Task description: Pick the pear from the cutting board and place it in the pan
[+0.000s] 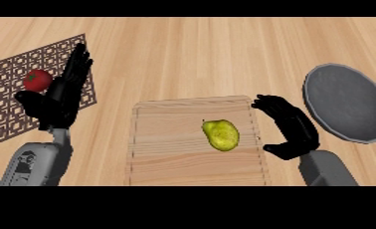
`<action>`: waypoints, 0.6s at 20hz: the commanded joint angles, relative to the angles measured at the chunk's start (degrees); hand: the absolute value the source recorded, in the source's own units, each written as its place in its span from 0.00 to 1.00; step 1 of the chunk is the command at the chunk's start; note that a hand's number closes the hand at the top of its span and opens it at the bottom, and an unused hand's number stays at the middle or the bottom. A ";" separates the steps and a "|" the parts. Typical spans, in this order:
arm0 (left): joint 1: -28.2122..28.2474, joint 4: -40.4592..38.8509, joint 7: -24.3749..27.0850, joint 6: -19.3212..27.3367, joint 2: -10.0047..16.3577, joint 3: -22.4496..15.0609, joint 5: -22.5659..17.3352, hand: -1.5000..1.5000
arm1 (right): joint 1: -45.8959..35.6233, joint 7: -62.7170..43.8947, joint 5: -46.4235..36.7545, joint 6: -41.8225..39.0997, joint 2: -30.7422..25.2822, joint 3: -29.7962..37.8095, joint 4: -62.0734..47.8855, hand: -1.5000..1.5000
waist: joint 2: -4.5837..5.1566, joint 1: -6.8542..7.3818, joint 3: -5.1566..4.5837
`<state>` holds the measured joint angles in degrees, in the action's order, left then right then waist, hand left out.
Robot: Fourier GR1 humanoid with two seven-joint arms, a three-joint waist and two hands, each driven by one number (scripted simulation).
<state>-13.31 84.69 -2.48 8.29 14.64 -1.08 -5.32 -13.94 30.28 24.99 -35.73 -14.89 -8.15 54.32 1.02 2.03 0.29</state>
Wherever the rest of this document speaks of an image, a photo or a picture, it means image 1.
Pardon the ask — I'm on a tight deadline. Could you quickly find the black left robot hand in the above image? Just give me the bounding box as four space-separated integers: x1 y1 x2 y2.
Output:
14 42 95 131

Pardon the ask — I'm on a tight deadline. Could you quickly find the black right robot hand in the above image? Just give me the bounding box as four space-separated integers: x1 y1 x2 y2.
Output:
250 94 322 161

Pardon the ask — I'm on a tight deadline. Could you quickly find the grey round pan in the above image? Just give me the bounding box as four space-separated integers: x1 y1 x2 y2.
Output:
303 62 376 145

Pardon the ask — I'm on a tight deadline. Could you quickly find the yellow-green pear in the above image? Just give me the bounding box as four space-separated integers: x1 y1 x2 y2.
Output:
201 118 241 152

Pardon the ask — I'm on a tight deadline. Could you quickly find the pale wooden cutting board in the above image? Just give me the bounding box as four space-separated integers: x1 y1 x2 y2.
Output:
124 95 273 187

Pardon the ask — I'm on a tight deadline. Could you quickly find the red tomato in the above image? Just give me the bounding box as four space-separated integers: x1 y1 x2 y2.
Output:
23 69 55 93

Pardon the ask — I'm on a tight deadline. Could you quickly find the brown patterned placemat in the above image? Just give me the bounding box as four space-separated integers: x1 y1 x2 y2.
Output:
0 33 99 143

